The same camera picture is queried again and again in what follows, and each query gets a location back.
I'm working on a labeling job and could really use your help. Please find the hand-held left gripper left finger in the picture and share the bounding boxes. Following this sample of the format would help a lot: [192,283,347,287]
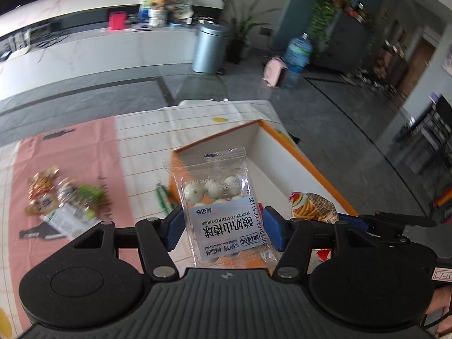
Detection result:
[71,206,187,282]

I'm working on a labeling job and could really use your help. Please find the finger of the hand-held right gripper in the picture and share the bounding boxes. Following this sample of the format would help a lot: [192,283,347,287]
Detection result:
[339,214,410,245]
[367,211,438,228]

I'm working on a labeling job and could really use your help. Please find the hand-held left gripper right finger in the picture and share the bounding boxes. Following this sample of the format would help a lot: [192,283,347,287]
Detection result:
[264,207,384,279]

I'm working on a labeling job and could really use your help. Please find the fries print snack packet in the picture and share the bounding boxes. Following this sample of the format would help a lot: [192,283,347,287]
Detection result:
[290,191,340,260]

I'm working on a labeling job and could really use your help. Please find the clear packet of white balls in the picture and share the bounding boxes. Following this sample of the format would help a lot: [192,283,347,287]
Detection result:
[163,147,279,268]

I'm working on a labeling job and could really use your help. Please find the orange and white box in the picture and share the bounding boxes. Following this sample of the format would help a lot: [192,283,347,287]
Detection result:
[171,119,359,269]

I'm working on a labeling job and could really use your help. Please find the white green label snack packet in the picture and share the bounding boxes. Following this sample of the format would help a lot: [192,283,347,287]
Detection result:
[40,203,101,239]

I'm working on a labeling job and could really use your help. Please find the person's right hand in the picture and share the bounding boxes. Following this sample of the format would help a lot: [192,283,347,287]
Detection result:
[433,287,452,338]

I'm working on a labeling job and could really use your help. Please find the green stick snack packet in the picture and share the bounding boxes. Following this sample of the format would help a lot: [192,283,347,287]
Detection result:
[155,183,175,214]

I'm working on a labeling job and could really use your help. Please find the pink and white checked tablecloth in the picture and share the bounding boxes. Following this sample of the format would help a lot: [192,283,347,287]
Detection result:
[0,99,308,329]

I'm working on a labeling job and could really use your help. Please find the black shelf rack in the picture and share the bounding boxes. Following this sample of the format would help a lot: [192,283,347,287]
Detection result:
[397,95,452,179]

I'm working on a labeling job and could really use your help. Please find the clear dark snack packet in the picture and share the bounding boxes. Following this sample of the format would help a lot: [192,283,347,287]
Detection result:
[56,177,78,203]

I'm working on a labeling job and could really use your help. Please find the clear orange candy packet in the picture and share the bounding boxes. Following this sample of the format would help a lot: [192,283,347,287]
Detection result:
[25,165,61,217]

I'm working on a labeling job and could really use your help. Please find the round glass side table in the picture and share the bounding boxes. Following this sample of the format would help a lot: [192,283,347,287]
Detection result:
[177,72,230,107]

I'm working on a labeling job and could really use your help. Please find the pink fan heater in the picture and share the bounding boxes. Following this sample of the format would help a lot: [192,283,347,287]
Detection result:
[263,56,289,89]

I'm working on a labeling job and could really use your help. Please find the blue water jug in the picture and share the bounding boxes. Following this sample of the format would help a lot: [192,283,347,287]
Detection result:
[284,32,314,89]

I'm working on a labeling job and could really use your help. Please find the grey metal trash can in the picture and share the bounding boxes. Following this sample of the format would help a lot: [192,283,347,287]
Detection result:
[192,24,230,75]

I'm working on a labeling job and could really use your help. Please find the dark grey cabinet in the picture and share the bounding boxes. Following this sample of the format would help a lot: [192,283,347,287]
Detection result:
[314,7,378,75]

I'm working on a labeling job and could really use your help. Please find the white marble counter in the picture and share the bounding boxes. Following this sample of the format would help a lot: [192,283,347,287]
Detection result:
[0,21,227,101]

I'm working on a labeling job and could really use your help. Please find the potted plant in black pot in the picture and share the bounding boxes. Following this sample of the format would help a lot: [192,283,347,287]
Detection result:
[217,0,273,65]

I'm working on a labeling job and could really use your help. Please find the red box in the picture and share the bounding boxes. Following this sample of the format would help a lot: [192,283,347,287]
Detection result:
[109,11,127,31]

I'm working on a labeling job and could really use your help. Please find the plush toy in white pot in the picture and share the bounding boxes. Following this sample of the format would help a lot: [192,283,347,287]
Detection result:
[147,0,171,28]

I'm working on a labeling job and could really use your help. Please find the hanging green vine plant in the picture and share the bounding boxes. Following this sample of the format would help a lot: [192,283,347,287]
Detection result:
[291,0,355,55]

